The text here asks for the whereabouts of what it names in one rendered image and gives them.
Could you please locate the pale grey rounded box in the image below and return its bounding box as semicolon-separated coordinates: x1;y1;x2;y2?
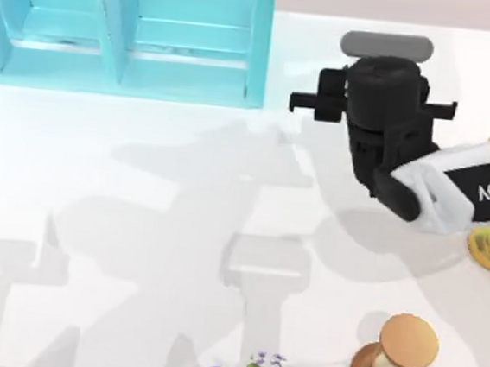
339;28;436;66

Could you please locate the light blue rack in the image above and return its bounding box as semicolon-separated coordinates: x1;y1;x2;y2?
0;0;276;111

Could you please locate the wooden hourglass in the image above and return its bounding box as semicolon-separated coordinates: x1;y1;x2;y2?
350;308;443;367

